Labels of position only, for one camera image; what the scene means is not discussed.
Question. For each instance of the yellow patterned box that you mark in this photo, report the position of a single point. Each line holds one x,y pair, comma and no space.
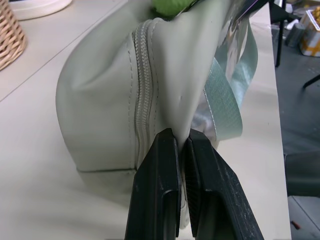
311,32

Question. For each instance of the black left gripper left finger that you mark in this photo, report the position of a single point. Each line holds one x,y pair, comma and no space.
155,190

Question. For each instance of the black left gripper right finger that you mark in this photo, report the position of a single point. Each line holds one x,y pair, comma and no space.
220,190

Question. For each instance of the pale green zip pouch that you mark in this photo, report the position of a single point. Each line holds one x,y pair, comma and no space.
105,105

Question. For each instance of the woven wicker basket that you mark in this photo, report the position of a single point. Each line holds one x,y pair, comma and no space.
7,37

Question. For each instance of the black chair frame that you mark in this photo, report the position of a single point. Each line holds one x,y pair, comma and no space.
282,27

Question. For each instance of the white round plate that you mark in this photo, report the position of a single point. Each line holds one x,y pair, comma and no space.
37,7

